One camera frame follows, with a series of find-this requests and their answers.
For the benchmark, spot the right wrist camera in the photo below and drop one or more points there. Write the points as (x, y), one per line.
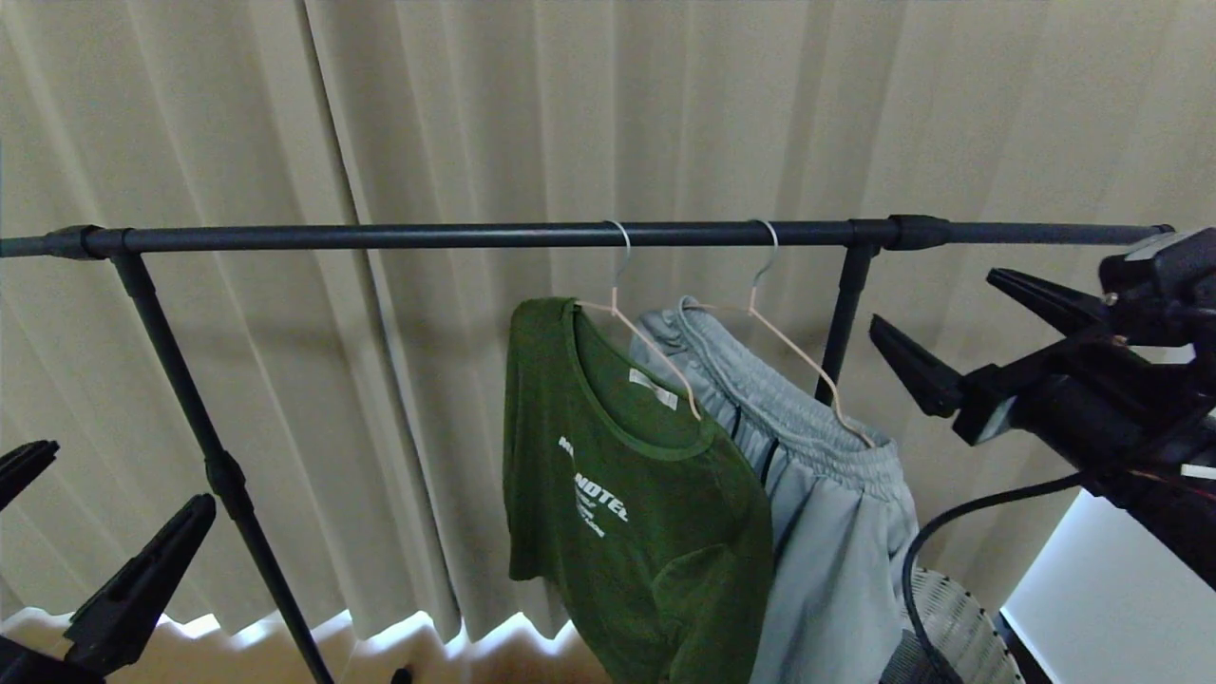
(1164, 271)

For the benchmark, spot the black clothes rack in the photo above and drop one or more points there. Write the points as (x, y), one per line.
(475, 235)

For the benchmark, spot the pink clothes hanger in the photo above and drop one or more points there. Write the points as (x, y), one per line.
(798, 351)
(655, 356)

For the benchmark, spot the beige curtain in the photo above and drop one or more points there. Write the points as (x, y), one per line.
(570, 114)

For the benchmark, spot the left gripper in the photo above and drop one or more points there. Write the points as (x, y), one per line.
(28, 665)

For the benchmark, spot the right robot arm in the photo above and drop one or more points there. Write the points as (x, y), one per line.
(1178, 503)

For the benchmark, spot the white laundry basket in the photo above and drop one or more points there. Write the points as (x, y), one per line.
(950, 627)

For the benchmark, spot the green printed shirt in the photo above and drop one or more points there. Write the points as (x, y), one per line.
(617, 494)

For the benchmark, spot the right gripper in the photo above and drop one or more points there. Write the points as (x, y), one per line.
(1073, 399)

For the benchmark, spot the pale grey shorts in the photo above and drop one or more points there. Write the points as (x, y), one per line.
(836, 532)

